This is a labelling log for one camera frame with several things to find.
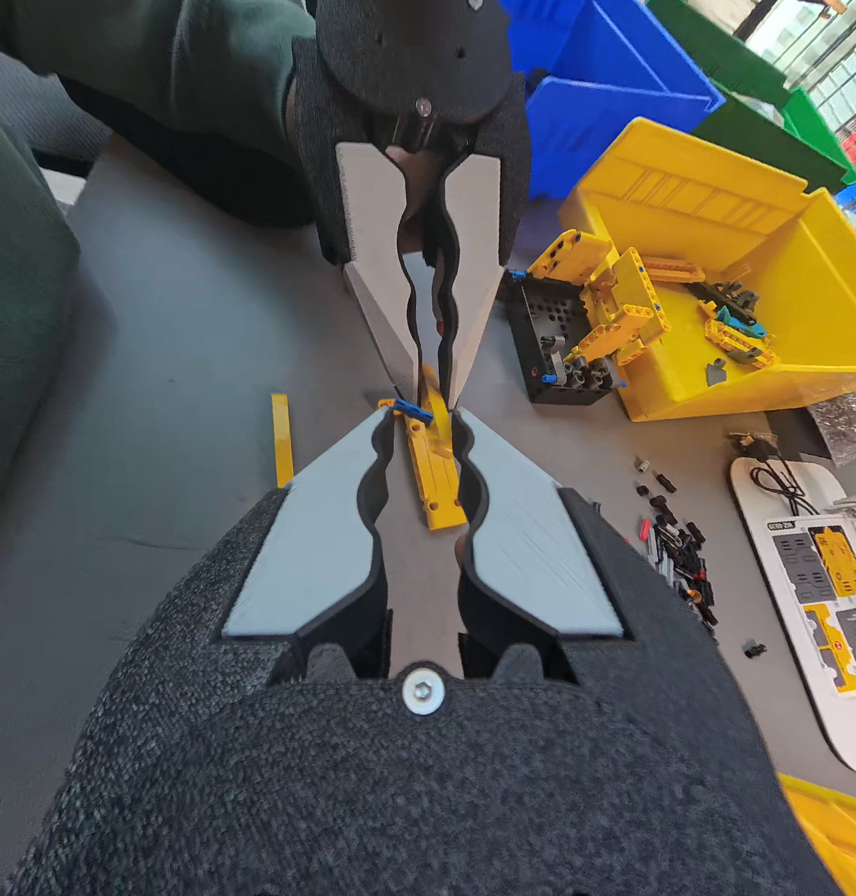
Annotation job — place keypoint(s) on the yellow plastic bin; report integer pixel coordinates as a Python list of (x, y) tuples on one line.
[(840, 840), (805, 231)]

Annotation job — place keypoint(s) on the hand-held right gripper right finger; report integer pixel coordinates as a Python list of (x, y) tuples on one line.
[(533, 560)]

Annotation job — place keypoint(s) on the small grey lego piece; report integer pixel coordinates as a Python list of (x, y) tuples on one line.
[(716, 373)]

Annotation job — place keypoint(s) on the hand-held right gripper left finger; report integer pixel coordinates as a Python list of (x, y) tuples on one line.
[(309, 560)]

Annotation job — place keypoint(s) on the green plastic bin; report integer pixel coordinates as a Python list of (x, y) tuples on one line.
[(749, 77)]

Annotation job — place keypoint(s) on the yellow lego panel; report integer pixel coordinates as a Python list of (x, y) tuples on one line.
[(438, 483)]

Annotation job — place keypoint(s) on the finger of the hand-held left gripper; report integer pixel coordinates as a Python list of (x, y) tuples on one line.
[(480, 231), (372, 231)]

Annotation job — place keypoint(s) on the blue lego pin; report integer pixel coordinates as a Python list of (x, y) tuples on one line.
[(414, 411)]

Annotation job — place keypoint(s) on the black lego link assembly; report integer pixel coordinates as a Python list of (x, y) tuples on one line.
[(732, 294)]

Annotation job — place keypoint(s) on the person's left hand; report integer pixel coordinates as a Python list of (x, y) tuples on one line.
[(424, 196)]

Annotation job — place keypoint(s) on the black and yellow lego model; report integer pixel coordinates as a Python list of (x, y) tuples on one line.
[(540, 336)]

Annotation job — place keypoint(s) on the teal lego piece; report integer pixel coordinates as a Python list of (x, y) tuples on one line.
[(739, 322)]

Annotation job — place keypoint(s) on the pile of small lego pins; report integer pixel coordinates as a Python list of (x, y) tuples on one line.
[(679, 553)]

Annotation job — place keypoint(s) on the blue plastic bin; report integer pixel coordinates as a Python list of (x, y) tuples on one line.
[(610, 105)]

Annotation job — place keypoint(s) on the black mesh chair seat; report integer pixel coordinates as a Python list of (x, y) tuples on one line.
[(57, 105)]

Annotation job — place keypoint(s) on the small yellow lego beam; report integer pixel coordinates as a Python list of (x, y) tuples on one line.
[(387, 404)]

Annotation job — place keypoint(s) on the yellow lego ladder frame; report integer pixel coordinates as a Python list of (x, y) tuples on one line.
[(672, 269), (735, 346)]

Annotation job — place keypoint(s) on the white rounded board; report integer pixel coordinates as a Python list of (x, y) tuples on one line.
[(753, 504)]

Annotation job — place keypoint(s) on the crinkled clear plastic bag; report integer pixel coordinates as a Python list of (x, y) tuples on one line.
[(847, 427)]

